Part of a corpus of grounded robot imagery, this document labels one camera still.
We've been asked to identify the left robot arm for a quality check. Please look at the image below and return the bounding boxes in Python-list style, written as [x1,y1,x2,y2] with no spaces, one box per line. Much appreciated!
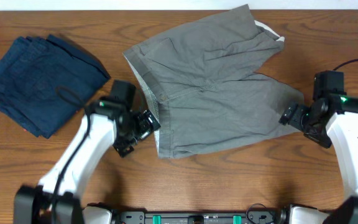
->
[13,97,160,223]

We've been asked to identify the grey shorts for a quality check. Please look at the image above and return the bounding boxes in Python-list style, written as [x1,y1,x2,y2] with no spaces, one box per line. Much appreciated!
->
[124,5,304,159]

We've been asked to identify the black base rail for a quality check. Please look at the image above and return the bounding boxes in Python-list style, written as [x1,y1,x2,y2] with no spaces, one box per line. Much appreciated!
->
[85,202,291,224]

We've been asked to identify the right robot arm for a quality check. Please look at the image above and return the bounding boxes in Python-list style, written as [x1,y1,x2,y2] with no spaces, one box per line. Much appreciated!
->
[277,95,358,223]

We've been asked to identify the folded navy blue garment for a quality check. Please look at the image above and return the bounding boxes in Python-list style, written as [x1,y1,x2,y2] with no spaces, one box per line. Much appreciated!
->
[0,35,110,139]

